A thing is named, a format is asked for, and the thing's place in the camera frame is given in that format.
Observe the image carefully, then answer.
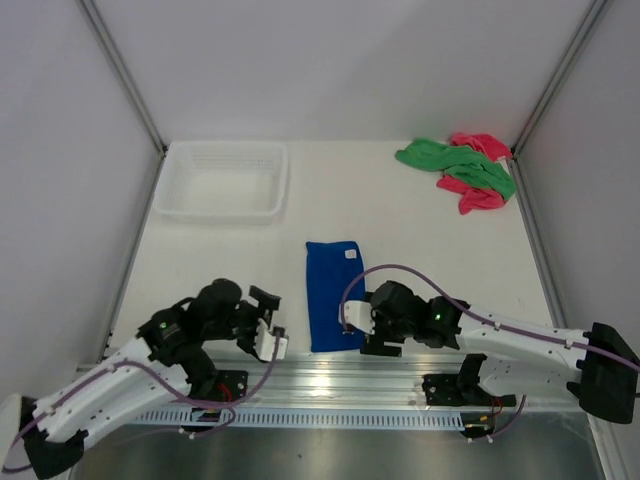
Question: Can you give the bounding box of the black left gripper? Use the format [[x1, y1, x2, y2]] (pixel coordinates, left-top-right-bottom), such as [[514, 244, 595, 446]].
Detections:
[[207, 287, 282, 353]]

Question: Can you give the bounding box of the blue towel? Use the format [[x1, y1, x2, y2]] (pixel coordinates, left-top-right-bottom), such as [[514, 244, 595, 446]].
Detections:
[[306, 241, 364, 353]]

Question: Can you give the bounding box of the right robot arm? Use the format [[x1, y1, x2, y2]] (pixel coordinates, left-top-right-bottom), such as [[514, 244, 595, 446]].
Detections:
[[342, 281, 639, 425]]

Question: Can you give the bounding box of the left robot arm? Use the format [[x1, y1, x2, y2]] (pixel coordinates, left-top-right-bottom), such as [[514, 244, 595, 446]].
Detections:
[[15, 278, 288, 479]]

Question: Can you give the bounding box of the white plastic basket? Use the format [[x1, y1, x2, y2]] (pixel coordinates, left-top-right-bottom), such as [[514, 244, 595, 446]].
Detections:
[[153, 141, 289, 226]]

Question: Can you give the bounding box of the pink towel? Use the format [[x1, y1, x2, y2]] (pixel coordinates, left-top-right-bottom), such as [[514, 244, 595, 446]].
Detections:
[[436, 132, 512, 215]]

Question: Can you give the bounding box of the green towel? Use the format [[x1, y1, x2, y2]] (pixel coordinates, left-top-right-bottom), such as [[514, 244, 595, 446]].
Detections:
[[395, 138, 516, 201]]

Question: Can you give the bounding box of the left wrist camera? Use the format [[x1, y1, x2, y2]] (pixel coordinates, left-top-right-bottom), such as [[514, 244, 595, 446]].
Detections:
[[254, 320, 289, 362]]

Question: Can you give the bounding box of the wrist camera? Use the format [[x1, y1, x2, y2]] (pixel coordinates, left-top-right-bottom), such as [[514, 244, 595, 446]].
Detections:
[[341, 300, 374, 335], [254, 320, 289, 362]]

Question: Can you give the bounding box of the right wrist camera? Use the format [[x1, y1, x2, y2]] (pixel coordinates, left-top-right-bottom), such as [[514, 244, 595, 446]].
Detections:
[[341, 300, 374, 335]]

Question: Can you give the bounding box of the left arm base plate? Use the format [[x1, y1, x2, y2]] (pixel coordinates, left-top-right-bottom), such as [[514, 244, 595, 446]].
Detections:
[[201, 370, 249, 403]]

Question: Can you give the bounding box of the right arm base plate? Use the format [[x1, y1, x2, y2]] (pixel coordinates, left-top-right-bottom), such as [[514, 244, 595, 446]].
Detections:
[[422, 374, 517, 407]]

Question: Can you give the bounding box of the aluminium front rail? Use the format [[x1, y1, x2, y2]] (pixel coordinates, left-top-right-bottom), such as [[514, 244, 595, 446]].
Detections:
[[74, 352, 581, 414]]

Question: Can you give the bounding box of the slotted cable duct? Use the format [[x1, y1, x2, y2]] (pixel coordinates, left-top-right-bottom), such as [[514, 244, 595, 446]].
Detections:
[[132, 404, 464, 431]]

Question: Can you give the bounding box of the aluminium frame rail right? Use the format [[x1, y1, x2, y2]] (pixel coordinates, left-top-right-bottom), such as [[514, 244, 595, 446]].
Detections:
[[508, 159, 568, 328]]

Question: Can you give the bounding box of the aluminium frame post left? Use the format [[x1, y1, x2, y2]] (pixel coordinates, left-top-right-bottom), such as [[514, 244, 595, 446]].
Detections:
[[76, 0, 167, 156]]

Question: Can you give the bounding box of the aluminium frame post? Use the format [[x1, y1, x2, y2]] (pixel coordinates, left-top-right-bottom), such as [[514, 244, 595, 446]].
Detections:
[[511, 0, 613, 158], [76, 0, 167, 156]]

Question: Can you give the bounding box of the aluminium frame post right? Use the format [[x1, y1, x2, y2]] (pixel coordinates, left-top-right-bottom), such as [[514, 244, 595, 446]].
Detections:
[[511, 0, 613, 158]]

